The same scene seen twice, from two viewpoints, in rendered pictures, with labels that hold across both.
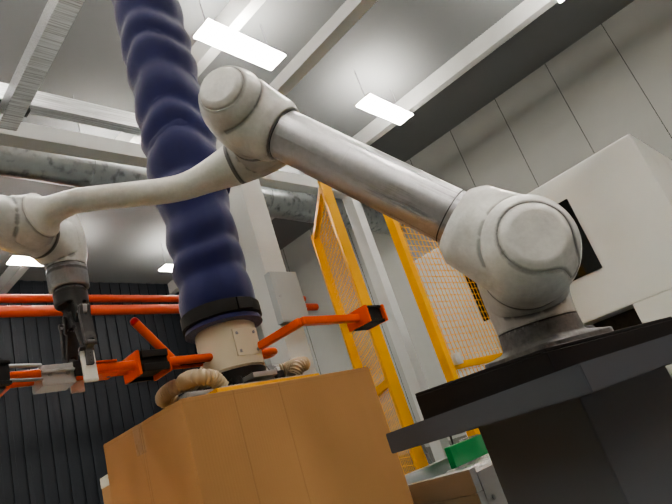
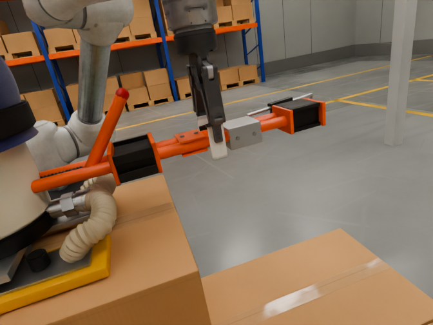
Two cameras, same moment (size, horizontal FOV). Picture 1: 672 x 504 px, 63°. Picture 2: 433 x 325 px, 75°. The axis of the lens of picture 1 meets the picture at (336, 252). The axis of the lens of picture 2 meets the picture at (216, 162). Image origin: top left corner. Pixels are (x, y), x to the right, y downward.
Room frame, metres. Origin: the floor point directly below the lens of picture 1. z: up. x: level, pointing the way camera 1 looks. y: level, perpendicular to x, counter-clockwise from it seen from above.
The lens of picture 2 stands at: (1.62, 0.95, 1.25)
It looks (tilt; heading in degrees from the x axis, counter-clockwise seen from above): 23 degrees down; 216
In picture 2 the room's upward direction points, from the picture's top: 10 degrees counter-clockwise
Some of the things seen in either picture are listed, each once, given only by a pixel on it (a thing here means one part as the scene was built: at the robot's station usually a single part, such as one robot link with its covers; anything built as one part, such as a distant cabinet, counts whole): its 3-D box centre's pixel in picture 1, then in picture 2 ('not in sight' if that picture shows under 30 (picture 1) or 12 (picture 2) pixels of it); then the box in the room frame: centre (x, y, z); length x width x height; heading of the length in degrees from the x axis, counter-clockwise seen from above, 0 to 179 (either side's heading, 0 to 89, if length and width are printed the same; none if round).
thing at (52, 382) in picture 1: (53, 378); (240, 132); (1.14, 0.66, 1.07); 0.07 x 0.07 x 0.04; 51
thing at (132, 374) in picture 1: (146, 365); (134, 157); (1.30, 0.53, 1.08); 0.10 x 0.08 x 0.06; 51
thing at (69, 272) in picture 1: (68, 280); (191, 12); (1.18, 0.62, 1.30); 0.09 x 0.09 x 0.06
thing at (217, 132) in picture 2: not in sight; (218, 129); (1.22, 0.67, 1.11); 0.03 x 0.01 x 0.05; 50
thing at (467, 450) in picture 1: (527, 423); not in sight; (3.11, -0.66, 0.60); 1.60 x 0.11 x 0.09; 140
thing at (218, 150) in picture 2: (75, 377); (217, 140); (1.20, 0.65, 1.08); 0.03 x 0.01 x 0.07; 140
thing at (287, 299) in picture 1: (287, 297); not in sight; (2.93, 0.34, 1.62); 0.20 x 0.05 x 0.30; 140
